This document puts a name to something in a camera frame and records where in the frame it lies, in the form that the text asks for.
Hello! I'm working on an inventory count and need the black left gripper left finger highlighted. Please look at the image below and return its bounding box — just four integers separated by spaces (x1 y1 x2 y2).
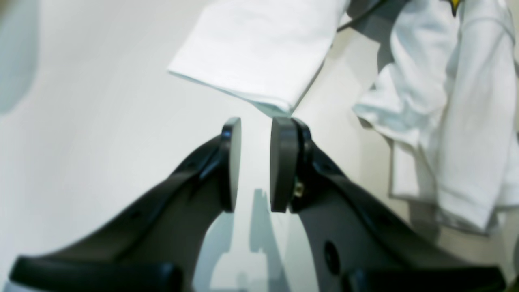
9 118 242 292

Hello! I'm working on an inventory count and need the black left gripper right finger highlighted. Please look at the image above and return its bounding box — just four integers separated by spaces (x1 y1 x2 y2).
270 117 507 292

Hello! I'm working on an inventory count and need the white printed t-shirt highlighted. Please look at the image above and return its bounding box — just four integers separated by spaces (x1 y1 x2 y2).
167 0 518 235

